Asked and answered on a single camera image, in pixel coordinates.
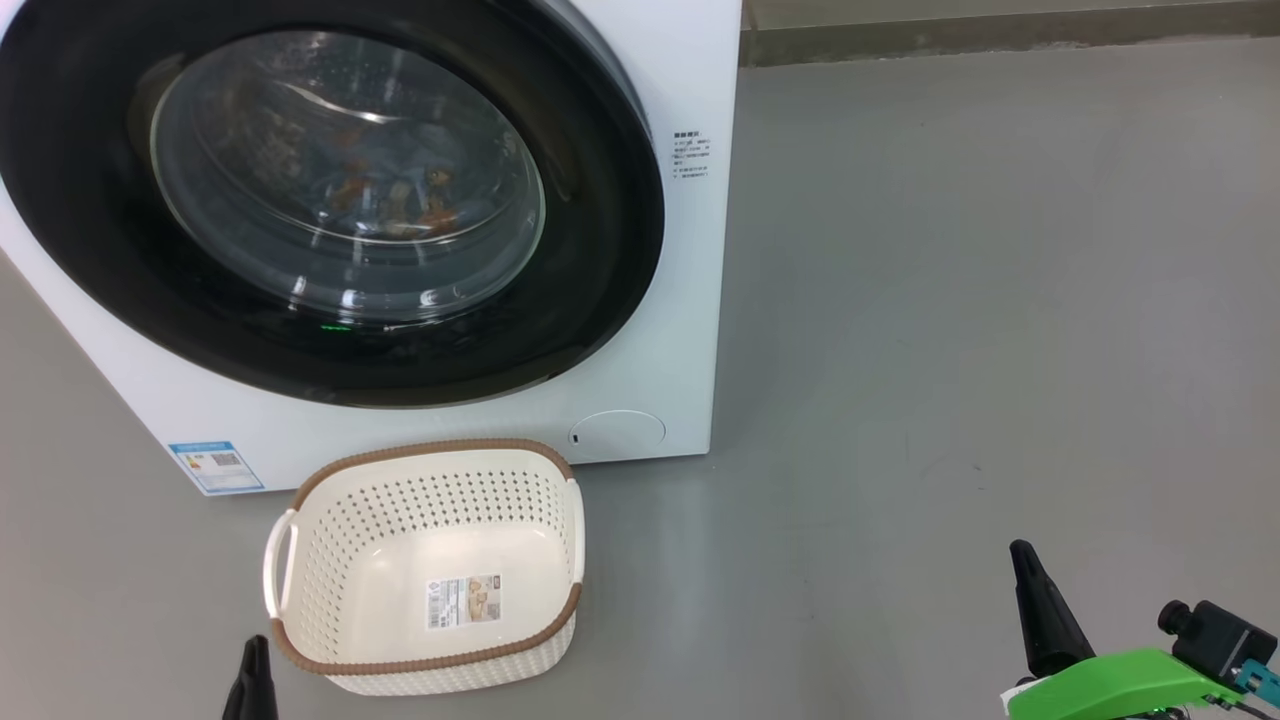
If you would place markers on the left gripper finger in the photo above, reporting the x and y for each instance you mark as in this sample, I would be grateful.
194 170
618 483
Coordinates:
263 690
236 695

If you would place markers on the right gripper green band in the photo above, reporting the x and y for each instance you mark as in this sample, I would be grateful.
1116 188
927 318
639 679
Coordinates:
1120 690

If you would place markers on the blue cartoon print garment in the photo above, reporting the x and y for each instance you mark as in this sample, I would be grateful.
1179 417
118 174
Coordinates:
400 200

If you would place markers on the cream perforated laundry basket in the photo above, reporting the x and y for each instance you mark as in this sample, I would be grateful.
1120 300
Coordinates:
330 520

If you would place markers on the basket product label sticker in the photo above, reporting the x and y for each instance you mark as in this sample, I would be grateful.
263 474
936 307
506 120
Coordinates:
463 601

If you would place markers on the white front-load washing machine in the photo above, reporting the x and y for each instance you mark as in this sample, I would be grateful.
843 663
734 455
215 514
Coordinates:
690 300

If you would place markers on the blue energy label sticker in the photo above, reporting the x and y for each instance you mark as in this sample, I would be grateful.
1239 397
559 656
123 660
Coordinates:
217 468

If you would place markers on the round white filter cover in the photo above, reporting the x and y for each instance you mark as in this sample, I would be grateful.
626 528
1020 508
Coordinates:
620 435

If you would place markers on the printed text sticker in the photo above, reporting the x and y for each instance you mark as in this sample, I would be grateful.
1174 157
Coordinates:
692 153

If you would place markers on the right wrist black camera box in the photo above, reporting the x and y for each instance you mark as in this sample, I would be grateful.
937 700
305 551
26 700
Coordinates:
1220 640

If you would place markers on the grey wall baseboard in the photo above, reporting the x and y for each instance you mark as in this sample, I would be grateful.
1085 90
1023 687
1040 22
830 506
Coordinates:
1000 35

